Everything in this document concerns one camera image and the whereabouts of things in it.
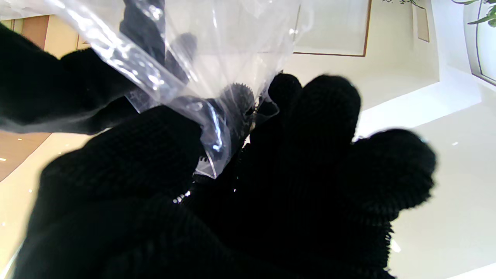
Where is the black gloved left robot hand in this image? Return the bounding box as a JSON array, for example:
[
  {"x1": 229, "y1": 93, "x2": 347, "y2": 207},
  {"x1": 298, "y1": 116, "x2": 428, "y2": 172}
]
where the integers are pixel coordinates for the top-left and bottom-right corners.
[{"x1": 12, "y1": 74, "x2": 436, "y2": 279}]

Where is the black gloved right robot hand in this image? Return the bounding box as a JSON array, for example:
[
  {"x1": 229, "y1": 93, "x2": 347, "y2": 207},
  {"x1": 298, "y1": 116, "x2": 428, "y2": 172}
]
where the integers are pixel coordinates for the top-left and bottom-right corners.
[{"x1": 0, "y1": 0, "x2": 198, "y2": 134}]

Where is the clear plastic bag of tea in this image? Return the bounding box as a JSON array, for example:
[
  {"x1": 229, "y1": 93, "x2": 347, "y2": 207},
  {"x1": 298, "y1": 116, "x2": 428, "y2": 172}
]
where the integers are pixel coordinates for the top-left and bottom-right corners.
[{"x1": 0, "y1": 0, "x2": 307, "y2": 179}]

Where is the arched window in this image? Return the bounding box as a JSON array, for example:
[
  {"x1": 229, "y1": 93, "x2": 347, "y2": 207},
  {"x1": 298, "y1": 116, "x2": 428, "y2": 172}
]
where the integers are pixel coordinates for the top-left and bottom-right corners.
[{"x1": 463, "y1": 0, "x2": 496, "y2": 86}]

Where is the large green potted plant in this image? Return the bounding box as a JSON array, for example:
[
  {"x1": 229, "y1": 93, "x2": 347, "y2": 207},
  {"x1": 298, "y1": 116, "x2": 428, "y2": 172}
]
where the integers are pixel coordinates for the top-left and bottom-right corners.
[{"x1": 451, "y1": 0, "x2": 496, "y2": 28}]

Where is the white panelled wall cabinet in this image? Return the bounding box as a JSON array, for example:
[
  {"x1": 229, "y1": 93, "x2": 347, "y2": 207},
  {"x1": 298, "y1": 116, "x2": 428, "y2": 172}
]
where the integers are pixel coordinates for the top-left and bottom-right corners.
[{"x1": 293, "y1": 0, "x2": 372, "y2": 57}]

